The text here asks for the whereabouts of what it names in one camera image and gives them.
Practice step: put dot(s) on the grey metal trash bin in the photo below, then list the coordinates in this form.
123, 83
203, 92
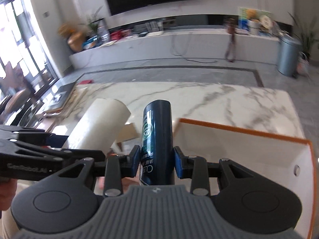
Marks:
289, 50

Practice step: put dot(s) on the woven pastel basket bag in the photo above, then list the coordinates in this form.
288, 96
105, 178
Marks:
303, 65

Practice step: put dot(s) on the round paper fan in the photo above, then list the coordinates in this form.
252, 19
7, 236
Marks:
266, 22

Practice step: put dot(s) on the brown cardboard box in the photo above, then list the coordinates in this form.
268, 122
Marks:
127, 133

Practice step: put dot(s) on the orange cardboard storage box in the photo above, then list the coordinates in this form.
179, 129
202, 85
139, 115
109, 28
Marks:
261, 183

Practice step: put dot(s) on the green poster picture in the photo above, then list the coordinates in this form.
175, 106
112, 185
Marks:
248, 14

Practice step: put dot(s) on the green plant in glass vase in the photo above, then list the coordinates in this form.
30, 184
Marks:
98, 27

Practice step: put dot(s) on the brown camera bag with strap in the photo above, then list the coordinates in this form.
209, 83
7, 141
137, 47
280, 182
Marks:
230, 54

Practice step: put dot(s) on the stack of books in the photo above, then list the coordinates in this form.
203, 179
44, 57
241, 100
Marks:
62, 102

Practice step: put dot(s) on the person left hand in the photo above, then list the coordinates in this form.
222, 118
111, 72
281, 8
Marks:
7, 193

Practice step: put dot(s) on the red gift boxes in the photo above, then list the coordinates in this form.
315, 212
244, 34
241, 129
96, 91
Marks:
119, 34

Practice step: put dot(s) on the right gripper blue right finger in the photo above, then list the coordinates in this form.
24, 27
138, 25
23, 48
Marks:
195, 169

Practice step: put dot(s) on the bronze vase with dried flowers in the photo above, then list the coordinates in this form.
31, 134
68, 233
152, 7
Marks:
73, 37

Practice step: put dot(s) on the tall green potted plant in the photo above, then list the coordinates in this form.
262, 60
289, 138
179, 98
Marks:
307, 34

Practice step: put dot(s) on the white cylindrical roll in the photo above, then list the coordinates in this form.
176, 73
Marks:
99, 126

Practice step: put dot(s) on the dark blue spray can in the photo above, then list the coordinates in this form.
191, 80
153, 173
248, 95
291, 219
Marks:
157, 159

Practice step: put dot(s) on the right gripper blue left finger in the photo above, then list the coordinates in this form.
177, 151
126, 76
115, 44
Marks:
118, 168

